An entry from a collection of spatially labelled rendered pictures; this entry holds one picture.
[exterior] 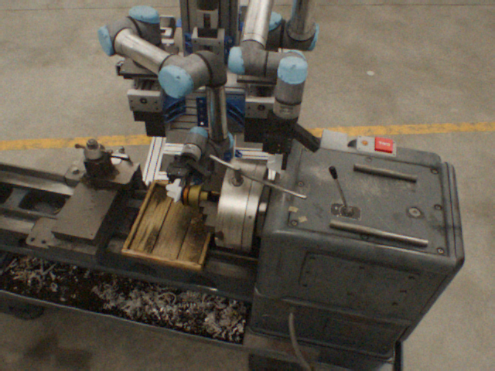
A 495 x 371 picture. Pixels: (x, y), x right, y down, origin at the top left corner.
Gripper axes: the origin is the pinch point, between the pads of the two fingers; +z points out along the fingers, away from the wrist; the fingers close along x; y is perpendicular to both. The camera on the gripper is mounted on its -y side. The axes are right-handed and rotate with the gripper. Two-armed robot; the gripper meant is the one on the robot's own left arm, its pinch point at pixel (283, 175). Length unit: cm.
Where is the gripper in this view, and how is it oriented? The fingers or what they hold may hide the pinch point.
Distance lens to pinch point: 141.2
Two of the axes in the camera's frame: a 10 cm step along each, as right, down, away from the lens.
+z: -0.9, 8.1, 5.8
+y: -9.8, -1.8, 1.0
